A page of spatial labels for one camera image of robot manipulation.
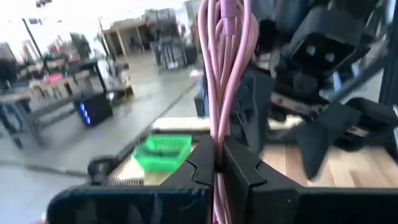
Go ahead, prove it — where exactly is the pink usb cable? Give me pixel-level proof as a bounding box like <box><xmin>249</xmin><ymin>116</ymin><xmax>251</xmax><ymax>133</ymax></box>
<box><xmin>198</xmin><ymin>0</ymin><xmax>259</xmax><ymax>224</ymax></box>

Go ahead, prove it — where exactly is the black computer tower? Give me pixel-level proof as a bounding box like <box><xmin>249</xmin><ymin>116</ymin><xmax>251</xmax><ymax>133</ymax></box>
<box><xmin>74</xmin><ymin>92</ymin><xmax>113</xmax><ymax>127</ymax></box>

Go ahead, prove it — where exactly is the green plastic basket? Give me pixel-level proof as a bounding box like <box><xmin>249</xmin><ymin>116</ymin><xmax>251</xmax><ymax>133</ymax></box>
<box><xmin>132</xmin><ymin>134</ymin><xmax>193</xmax><ymax>173</ymax></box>

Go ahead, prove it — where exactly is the wood-top workbench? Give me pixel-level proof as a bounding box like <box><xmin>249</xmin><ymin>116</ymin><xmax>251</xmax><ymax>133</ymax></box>
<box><xmin>0</xmin><ymin>58</ymin><xmax>135</xmax><ymax>147</ymax></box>

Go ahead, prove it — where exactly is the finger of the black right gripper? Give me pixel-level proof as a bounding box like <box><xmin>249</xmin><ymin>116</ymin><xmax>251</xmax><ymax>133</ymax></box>
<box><xmin>287</xmin><ymin>101</ymin><xmax>363</xmax><ymax>181</ymax></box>
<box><xmin>231</xmin><ymin>70</ymin><xmax>272</xmax><ymax>155</ymax></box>

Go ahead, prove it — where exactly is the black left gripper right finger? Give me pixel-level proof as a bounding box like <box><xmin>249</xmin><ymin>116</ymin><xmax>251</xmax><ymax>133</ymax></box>
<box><xmin>222</xmin><ymin>138</ymin><xmax>300</xmax><ymax>224</ymax></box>

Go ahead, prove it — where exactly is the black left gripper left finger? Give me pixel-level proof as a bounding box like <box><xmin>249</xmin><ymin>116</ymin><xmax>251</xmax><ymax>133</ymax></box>
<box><xmin>138</xmin><ymin>134</ymin><xmax>216</xmax><ymax>224</ymax></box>

